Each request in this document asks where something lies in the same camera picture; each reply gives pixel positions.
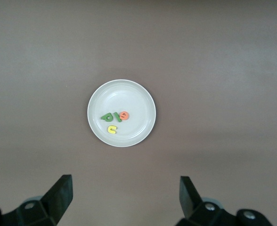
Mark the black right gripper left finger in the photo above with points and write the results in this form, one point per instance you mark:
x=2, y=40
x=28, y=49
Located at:
x=62, y=195

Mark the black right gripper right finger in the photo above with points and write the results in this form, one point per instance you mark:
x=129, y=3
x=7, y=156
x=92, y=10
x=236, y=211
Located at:
x=188, y=197

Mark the yellow foam letter u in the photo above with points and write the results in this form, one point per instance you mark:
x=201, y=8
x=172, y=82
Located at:
x=112, y=129

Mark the green foam letter p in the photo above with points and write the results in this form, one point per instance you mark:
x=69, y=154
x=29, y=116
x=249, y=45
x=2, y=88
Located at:
x=108, y=117

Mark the green foam letter l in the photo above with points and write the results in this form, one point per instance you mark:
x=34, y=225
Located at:
x=117, y=117

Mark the orange foam letter e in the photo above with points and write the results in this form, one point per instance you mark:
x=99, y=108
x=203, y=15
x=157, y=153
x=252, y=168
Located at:
x=124, y=115

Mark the beige brown plate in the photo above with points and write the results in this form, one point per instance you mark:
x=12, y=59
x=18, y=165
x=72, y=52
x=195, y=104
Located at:
x=129, y=99

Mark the brown table cover sheet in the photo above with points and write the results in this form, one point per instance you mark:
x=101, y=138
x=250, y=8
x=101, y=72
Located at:
x=138, y=35

